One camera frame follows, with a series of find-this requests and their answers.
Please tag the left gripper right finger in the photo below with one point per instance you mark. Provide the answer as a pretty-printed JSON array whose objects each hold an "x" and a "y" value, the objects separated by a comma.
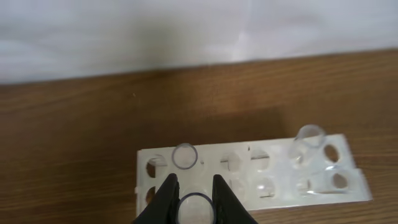
[{"x": 227, "y": 202}]

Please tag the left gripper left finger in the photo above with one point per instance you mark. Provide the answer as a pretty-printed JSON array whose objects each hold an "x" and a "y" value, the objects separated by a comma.
[{"x": 164, "y": 202}]

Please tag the clear test tube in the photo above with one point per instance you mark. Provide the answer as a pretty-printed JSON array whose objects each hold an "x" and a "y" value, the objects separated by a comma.
[
  {"x": 308, "y": 138},
  {"x": 323, "y": 180},
  {"x": 185, "y": 157},
  {"x": 196, "y": 211}
]

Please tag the white test tube rack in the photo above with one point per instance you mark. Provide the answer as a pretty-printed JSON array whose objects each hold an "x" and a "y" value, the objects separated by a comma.
[{"x": 211, "y": 155}]

